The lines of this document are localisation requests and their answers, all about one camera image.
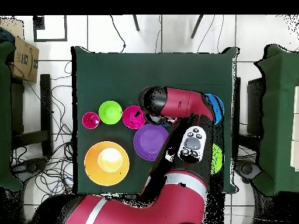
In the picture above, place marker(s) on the purple bowl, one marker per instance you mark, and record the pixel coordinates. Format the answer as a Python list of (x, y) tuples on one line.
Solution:
[(149, 142)]

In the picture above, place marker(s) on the large blue bowl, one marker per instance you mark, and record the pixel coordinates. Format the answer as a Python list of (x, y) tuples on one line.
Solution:
[(218, 107)]

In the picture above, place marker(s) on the large green bowl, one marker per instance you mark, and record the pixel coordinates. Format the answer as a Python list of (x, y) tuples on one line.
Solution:
[(216, 159)]

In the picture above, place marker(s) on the grey stand base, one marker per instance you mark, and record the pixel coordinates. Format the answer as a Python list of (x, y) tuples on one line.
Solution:
[(30, 166), (247, 169)]

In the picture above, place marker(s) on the black bench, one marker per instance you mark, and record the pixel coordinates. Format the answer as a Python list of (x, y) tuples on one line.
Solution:
[(45, 112)]

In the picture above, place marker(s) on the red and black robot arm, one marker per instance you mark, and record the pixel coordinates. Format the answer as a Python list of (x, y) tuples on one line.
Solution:
[(163, 205)]

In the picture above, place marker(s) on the cardboard box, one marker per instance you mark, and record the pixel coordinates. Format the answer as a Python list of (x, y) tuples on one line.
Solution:
[(24, 60)]

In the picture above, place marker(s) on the red cup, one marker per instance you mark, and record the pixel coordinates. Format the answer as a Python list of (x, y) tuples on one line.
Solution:
[(90, 120)]

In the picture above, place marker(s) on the small pink bowl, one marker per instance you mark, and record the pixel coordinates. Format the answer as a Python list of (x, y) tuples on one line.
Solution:
[(130, 117)]

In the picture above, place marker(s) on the large yellow bowl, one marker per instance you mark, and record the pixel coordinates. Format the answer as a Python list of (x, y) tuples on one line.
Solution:
[(93, 163)]

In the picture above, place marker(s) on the green cloth covered table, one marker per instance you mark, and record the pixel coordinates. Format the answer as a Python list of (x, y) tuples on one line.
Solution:
[(278, 116), (4, 116)]

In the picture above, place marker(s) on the black tripod leg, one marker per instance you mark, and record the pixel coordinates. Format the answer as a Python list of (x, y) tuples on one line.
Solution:
[(136, 23), (196, 26)]

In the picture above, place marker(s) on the black square floor frame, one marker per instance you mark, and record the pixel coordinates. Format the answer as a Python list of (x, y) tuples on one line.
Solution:
[(50, 40)]

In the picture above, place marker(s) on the dark green tablecloth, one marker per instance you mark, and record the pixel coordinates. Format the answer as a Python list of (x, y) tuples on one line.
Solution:
[(149, 70)]

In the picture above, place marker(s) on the small green bowl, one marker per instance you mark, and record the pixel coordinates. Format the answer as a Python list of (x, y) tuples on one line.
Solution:
[(110, 112)]

